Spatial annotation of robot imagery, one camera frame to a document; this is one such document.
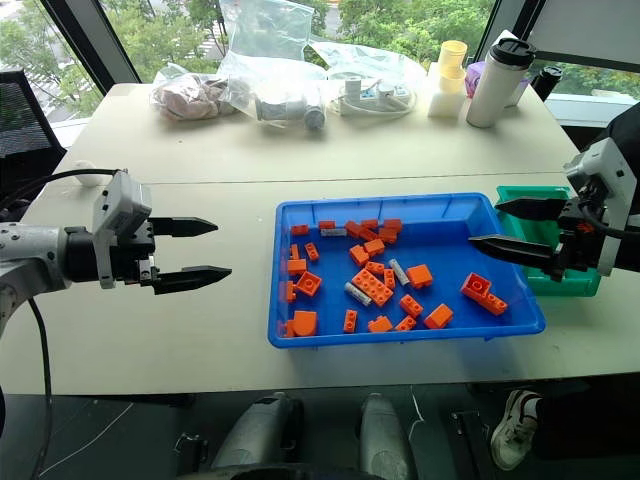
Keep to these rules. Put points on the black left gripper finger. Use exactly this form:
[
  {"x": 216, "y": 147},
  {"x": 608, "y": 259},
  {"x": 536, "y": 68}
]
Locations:
[
  {"x": 192, "y": 279},
  {"x": 182, "y": 227}
]

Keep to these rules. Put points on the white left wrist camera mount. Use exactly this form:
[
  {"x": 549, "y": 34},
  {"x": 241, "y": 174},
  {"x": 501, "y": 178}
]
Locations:
[{"x": 122, "y": 200}]

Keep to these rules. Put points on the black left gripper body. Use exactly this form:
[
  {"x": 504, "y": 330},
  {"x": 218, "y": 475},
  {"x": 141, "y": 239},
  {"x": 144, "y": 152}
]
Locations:
[{"x": 137, "y": 265}]

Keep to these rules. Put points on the yellow plastic cup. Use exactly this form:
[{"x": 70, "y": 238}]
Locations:
[{"x": 453, "y": 60}]

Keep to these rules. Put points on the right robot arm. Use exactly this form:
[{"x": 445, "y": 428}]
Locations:
[{"x": 633, "y": 250}]

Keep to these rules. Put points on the black bottle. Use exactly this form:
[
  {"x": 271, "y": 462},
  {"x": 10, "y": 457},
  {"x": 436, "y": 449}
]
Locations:
[{"x": 546, "y": 82}]

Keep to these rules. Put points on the white cylindrical tube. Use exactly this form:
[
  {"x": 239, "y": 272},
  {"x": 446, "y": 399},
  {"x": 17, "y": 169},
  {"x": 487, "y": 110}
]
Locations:
[
  {"x": 357, "y": 294},
  {"x": 400, "y": 272},
  {"x": 334, "y": 232}
]

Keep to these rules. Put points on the clear zip bag grey parts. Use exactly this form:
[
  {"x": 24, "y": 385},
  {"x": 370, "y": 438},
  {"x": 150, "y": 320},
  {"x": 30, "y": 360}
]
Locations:
[{"x": 270, "y": 60}]

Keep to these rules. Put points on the black mesh office chair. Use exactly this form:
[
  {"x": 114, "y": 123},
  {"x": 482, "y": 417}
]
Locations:
[{"x": 22, "y": 130}]

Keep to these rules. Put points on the white tumbler with black lid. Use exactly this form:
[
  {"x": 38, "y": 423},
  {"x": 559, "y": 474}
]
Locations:
[{"x": 492, "y": 90}]

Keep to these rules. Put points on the black trouser leg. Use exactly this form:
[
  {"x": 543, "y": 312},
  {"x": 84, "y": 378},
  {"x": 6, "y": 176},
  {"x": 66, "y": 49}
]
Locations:
[{"x": 590, "y": 425}]

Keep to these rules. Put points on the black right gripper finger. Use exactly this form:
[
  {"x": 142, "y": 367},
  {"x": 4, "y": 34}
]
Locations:
[
  {"x": 537, "y": 209},
  {"x": 525, "y": 251}
]

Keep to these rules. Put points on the green plastic bin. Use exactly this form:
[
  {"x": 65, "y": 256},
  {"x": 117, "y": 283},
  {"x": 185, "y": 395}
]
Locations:
[{"x": 540, "y": 230}]

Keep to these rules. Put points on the small white round object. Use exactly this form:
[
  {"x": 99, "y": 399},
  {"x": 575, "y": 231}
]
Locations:
[{"x": 89, "y": 172}]

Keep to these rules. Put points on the clear bag with power strip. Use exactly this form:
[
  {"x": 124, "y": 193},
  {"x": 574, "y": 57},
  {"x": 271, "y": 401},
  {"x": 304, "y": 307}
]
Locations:
[{"x": 370, "y": 65}]

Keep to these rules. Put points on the white power strip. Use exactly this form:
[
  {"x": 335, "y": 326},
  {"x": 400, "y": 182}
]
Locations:
[{"x": 372, "y": 95}]

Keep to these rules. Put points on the black floor bracket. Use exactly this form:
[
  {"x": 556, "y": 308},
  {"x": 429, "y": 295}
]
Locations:
[
  {"x": 192, "y": 452},
  {"x": 472, "y": 442}
]

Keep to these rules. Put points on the silver rounded robot leg shape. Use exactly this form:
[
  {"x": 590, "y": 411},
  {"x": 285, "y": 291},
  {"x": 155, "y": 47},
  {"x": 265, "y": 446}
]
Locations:
[
  {"x": 382, "y": 440},
  {"x": 255, "y": 435}
]

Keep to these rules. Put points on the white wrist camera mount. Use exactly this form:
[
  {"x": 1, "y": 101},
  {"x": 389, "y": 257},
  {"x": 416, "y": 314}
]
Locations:
[
  {"x": 122, "y": 200},
  {"x": 607, "y": 161}
]

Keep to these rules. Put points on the blue plastic tray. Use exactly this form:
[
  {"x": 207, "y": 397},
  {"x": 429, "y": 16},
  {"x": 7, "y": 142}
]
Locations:
[{"x": 450, "y": 250}]

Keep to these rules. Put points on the clear bag with pink contents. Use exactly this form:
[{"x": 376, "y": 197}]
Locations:
[{"x": 190, "y": 100}]

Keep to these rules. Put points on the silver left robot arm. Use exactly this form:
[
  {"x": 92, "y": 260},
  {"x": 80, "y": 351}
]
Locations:
[{"x": 30, "y": 250}]

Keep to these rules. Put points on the small orange building block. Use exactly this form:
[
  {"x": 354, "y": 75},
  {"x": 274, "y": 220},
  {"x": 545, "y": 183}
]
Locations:
[
  {"x": 368, "y": 235},
  {"x": 411, "y": 306},
  {"x": 389, "y": 278},
  {"x": 380, "y": 325},
  {"x": 359, "y": 255},
  {"x": 393, "y": 224},
  {"x": 290, "y": 292},
  {"x": 296, "y": 266},
  {"x": 352, "y": 228},
  {"x": 375, "y": 268},
  {"x": 495, "y": 304},
  {"x": 388, "y": 236},
  {"x": 327, "y": 225},
  {"x": 374, "y": 247},
  {"x": 312, "y": 251},
  {"x": 294, "y": 251},
  {"x": 300, "y": 230},
  {"x": 370, "y": 223},
  {"x": 350, "y": 321},
  {"x": 406, "y": 323}
]

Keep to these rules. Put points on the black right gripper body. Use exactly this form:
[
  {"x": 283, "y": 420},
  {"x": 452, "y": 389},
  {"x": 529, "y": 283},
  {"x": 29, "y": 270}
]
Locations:
[{"x": 580, "y": 250}]

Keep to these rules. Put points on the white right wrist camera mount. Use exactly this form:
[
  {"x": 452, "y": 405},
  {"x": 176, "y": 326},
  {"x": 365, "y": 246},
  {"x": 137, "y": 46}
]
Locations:
[{"x": 607, "y": 161}]

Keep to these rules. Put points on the white sneaker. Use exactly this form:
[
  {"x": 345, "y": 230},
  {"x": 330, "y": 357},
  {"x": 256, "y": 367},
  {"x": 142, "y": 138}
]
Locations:
[{"x": 512, "y": 435}]

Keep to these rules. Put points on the large orange building brick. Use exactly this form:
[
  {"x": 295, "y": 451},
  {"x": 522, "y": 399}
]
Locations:
[{"x": 372, "y": 288}]

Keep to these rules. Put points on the black garment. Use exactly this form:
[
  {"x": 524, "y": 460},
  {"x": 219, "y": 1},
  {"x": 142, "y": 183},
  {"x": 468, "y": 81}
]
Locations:
[{"x": 631, "y": 127}]

